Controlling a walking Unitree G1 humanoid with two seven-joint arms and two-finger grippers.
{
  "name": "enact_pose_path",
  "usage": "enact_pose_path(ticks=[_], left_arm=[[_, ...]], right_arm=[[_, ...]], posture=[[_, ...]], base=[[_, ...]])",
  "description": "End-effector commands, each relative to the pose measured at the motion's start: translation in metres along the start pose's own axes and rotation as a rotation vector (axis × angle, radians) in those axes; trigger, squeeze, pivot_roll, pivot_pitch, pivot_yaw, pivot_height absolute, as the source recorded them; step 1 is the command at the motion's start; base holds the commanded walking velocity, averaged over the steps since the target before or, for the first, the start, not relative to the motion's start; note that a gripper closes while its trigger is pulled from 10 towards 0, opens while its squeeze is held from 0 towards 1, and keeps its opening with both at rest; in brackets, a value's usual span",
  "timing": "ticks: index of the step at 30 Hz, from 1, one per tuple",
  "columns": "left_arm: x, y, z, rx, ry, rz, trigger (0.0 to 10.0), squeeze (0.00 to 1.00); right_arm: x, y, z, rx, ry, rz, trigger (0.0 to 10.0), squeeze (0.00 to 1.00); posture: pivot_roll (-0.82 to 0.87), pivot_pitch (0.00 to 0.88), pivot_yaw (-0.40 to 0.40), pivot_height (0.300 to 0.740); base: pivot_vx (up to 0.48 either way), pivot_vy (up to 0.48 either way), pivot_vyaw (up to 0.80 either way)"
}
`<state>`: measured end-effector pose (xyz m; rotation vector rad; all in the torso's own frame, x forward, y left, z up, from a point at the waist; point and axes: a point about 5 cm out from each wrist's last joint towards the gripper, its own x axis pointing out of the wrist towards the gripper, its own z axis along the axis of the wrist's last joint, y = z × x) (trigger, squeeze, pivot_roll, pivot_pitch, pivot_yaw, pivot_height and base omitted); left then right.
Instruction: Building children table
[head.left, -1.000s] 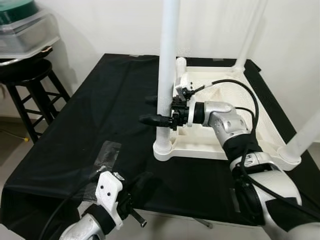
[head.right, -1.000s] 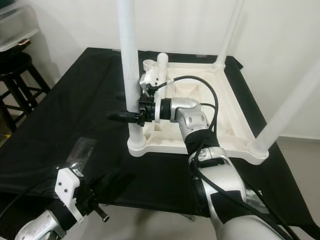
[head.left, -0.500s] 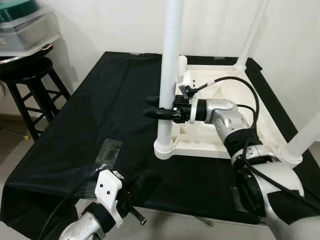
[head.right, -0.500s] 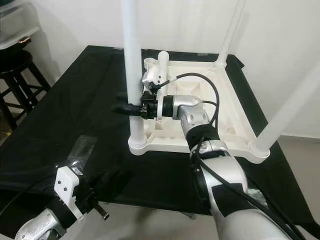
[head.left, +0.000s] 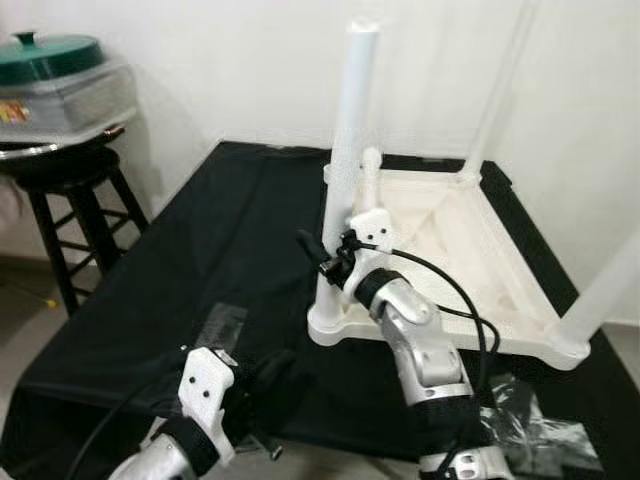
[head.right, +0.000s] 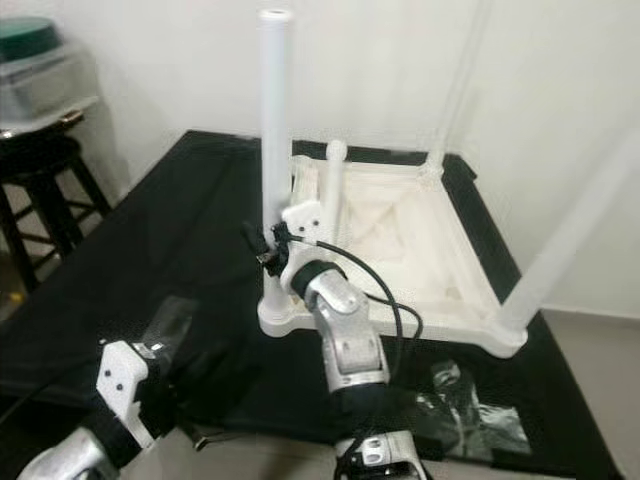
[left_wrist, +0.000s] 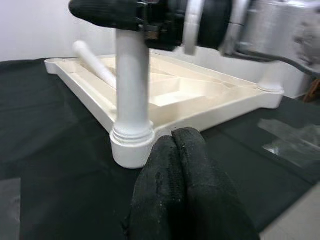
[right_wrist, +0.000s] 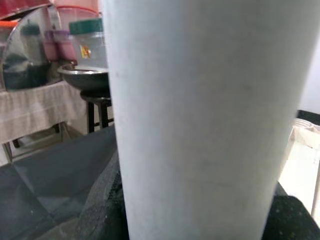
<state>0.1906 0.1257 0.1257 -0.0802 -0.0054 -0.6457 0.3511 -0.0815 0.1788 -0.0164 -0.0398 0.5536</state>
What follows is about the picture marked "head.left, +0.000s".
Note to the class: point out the clear plastic storage box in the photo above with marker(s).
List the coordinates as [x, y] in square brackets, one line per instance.
[70, 100]

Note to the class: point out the clear adhesive tape strip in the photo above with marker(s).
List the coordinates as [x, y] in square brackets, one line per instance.
[510, 420]
[570, 430]

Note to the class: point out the black bowl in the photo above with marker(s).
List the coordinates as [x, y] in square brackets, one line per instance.
[40, 150]

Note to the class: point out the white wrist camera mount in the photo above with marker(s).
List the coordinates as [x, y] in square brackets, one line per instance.
[372, 225]
[205, 385]

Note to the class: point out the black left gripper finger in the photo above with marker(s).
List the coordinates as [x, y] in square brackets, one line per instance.
[269, 362]
[290, 380]

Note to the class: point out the dark green basin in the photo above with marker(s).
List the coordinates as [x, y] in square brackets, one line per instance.
[50, 60]

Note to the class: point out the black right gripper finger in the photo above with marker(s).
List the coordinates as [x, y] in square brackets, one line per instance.
[311, 245]

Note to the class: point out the clear plastic bag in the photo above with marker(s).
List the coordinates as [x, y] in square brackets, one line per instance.
[222, 325]

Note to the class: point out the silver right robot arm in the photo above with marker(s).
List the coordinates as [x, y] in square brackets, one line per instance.
[420, 350]

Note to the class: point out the white plastic table leg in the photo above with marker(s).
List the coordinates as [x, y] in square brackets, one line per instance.
[500, 90]
[350, 120]
[600, 300]
[371, 180]

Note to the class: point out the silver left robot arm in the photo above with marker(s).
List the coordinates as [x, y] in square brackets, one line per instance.
[160, 460]

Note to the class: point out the white plastic children table top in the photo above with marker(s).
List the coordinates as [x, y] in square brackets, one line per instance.
[470, 250]

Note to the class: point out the black tablecloth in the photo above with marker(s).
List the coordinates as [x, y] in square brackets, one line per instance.
[200, 280]

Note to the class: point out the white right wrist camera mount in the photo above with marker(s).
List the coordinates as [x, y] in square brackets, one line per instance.
[372, 225]

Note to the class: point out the black round stool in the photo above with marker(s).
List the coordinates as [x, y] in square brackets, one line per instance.
[60, 170]

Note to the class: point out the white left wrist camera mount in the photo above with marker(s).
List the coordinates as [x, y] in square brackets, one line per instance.
[205, 385]

